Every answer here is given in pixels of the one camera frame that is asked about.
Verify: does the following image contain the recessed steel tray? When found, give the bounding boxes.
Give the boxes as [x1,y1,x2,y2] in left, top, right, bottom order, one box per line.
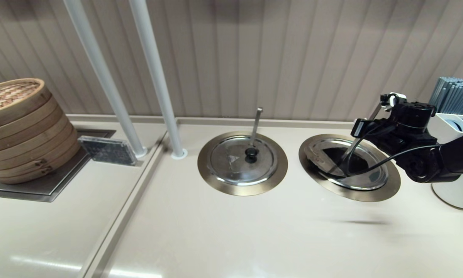
[0,129,117,203]

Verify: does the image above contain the grey chopsticks bundle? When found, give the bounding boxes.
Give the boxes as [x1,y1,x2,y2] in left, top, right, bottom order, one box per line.
[429,76,463,115]

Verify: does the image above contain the white round container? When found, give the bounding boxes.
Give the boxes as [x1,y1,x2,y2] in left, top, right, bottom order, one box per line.
[431,180,463,210]

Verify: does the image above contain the dark acrylic sign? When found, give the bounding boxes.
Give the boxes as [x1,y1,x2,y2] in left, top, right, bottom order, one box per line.
[78,135,138,167]

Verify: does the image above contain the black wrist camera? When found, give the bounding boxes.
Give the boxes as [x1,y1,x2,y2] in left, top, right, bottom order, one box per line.
[351,119,375,138]

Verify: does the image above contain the bamboo steamer basket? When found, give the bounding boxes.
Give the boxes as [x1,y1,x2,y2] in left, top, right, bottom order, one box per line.
[0,143,81,185]
[0,110,64,152]
[0,99,59,142]
[0,121,70,162]
[0,132,76,173]

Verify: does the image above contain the white support pole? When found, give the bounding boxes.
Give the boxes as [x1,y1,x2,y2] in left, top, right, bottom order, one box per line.
[128,0,188,160]
[63,0,148,159]

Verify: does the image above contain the white utensil holder box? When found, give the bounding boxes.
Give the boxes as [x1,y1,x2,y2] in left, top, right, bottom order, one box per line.
[428,112,463,136]

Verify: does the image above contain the ladle handle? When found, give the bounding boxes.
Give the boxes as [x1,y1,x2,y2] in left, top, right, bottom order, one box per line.
[249,107,263,147]
[328,104,383,174]

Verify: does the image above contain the woven bamboo steamer lid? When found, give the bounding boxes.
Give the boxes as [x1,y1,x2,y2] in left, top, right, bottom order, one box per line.
[0,78,53,132]

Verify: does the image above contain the round steel pot lid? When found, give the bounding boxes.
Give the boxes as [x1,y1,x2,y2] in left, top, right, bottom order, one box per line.
[305,138,390,192]
[207,135,279,186]

